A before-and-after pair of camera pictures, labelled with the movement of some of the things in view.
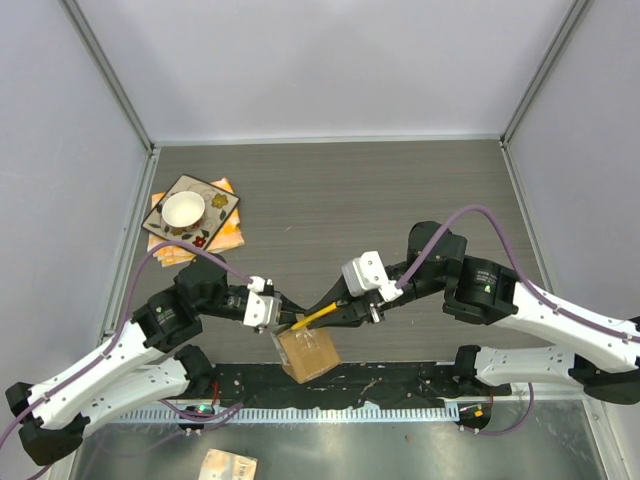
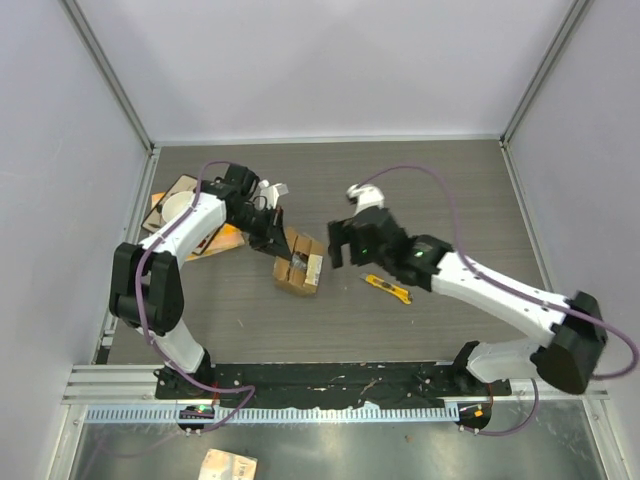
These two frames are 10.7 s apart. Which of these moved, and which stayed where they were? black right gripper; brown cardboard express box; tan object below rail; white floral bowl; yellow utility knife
Moved: yellow utility knife; black right gripper; brown cardboard express box
Stayed: tan object below rail; white floral bowl
